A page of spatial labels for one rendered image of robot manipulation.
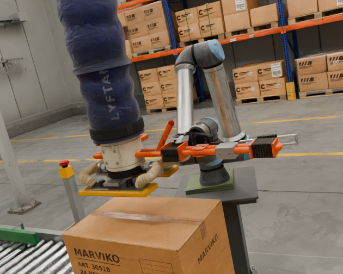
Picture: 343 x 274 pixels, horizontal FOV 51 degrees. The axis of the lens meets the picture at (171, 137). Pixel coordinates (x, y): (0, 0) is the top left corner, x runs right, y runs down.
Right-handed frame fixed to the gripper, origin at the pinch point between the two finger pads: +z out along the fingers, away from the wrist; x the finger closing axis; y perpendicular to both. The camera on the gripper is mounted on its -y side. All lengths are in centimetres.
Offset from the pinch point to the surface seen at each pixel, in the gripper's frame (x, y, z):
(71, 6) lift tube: 60, 25, 11
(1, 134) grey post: -23, 341, -164
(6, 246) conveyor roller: -71, 164, -19
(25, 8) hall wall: 258, 919, -792
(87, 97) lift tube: 26.9, 30.9, 8.9
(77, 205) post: -53, 117, -48
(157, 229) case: -29.4, 12.7, 9.5
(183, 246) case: -30.0, -3.2, 18.0
